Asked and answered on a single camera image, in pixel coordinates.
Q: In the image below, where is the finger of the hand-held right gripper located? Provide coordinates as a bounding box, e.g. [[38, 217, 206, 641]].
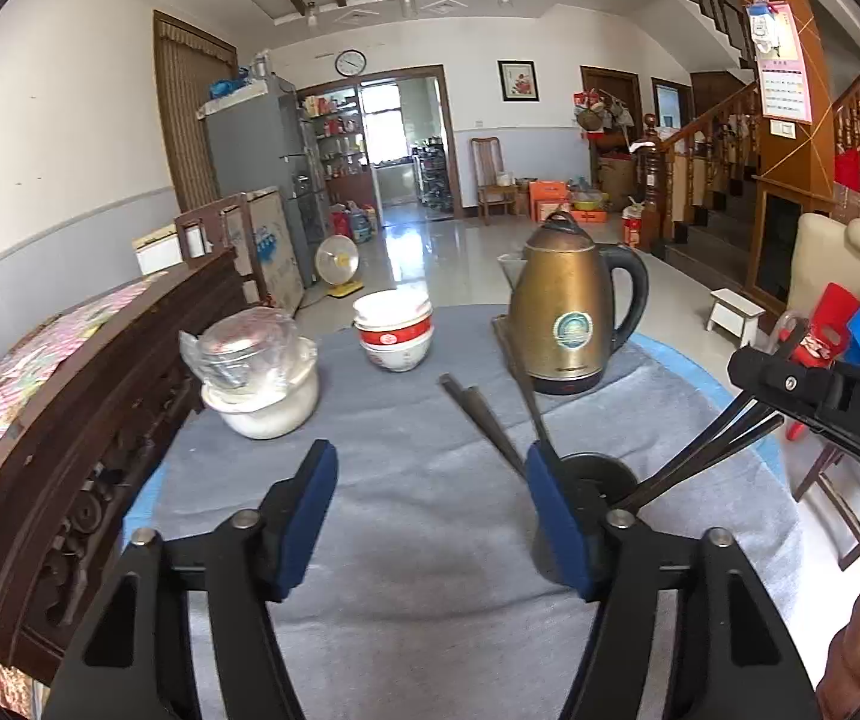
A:
[[726, 349, 847, 432]]

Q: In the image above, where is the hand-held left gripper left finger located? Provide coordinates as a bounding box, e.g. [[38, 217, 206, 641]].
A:
[[43, 439, 339, 720]]

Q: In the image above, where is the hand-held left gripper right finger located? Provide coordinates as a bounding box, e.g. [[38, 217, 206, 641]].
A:
[[523, 441, 813, 720]]

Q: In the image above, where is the dark wooden chopstick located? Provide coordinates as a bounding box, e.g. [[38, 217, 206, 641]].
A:
[[612, 416, 785, 511], [636, 394, 750, 496], [621, 405, 772, 503]]

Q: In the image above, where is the grey metal chopstick holder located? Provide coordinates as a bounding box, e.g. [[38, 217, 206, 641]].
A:
[[531, 452, 641, 582]]

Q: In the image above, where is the red child's chair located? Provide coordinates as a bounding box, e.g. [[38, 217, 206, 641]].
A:
[[771, 281, 860, 443]]

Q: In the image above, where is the light blue table cover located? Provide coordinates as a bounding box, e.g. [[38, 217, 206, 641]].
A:
[[124, 330, 785, 541]]

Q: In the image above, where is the white step stool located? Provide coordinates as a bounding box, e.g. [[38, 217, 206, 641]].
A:
[[706, 289, 765, 350]]

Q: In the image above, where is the grey table cloth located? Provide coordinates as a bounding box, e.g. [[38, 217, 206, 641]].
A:
[[122, 304, 806, 720]]

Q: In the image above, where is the dark wooden chair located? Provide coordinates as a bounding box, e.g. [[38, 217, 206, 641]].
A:
[[175, 193, 266, 301], [790, 427, 860, 571]]

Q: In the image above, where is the white plastic basin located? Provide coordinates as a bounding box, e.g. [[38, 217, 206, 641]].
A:
[[200, 337, 320, 440]]

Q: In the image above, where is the cream armchair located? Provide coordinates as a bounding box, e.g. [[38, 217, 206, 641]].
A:
[[786, 212, 860, 338]]

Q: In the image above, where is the plastic wrapped metal pot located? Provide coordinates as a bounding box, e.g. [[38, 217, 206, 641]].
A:
[[178, 306, 303, 398]]

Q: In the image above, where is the red banded white bowl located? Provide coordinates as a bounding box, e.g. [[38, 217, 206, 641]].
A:
[[356, 322, 433, 374]]

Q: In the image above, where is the golden electric kettle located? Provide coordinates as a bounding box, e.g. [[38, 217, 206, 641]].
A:
[[497, 210, 650, 396]]

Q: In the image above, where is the carved wooden sideboard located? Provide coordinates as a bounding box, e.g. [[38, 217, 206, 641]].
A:
[[0, 247, 266, 683]]

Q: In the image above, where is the wooden stair railing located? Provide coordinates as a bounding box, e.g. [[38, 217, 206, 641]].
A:
[[643, 67, 860, 248]]

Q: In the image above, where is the white floor fan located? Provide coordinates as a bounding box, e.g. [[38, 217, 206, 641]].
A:
[[313, 235, 365, 299]]

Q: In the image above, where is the orange carton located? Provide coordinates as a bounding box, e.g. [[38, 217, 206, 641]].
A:
[[527, 180, 573, 222]]

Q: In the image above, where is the pink patterned sideboard cover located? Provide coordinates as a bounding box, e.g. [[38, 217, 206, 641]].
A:
[[0, 274, 168, 518]]

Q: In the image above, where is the white chest appliance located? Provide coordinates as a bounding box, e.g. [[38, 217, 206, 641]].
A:
[[133, 227, 183, 276]]

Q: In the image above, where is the dark wooden chair back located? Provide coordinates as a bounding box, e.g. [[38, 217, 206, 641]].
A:
[[175, 193, 266, 301]]

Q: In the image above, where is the grey refrigerator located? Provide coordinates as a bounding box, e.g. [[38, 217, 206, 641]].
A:
[[200, 75, 333, 256]]

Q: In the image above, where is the tall wooden chair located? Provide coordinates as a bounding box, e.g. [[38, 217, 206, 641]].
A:
[[471, 136, 521, 226]]

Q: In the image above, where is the wooden bottle shelf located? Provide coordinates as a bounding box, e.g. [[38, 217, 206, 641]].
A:
[[298, 86, 371, 203]]

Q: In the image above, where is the brown door curtain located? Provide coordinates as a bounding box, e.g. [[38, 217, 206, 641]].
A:
[[154, 11, 239, 215]]

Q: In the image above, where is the pink wall calendar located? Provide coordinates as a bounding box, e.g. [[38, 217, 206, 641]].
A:
[[745, 0, 813, 127]]

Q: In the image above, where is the framed wall picture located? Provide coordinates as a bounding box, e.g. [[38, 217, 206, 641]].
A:
[[497, 60, 541, 103]]

